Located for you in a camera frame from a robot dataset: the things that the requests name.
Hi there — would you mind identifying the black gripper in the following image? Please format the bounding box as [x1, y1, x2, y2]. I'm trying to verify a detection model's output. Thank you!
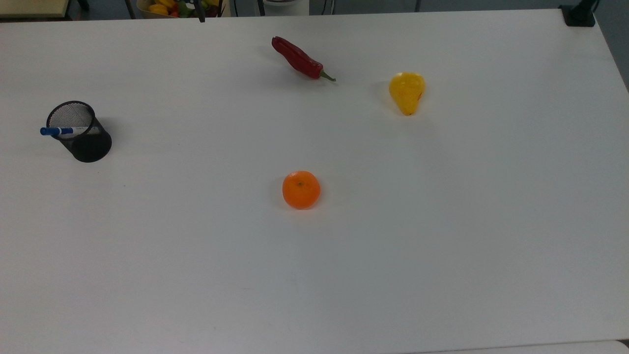
[184, 0, 206, 23]

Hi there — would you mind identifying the blue white marker pen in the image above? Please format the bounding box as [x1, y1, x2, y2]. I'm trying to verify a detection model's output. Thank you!
[40, 126, 100, 137]

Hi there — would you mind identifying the black mesh pen cup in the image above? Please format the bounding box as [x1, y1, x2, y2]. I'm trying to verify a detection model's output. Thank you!
[46, 101, 113, 163]

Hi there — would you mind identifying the bowl of toy fruit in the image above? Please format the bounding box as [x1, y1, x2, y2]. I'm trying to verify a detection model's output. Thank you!
[137, 0, 231, 19]

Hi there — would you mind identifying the white round bin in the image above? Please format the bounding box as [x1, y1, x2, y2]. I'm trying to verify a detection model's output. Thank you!
[262, 0, 311, 16]

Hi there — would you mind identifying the red chili pepper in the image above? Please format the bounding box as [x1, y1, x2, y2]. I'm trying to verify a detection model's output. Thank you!
[271, 36, 337, 82]

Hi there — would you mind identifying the beige wooden table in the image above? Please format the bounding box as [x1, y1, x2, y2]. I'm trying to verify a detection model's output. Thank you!
[0, 0, 72, 19]

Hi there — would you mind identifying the orange tangerine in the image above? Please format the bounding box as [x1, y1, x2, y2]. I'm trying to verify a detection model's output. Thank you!
[282, 171, 321, 210]

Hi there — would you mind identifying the yellow pear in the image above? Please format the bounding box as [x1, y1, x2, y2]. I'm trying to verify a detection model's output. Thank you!
[389, 72, 426, 117]

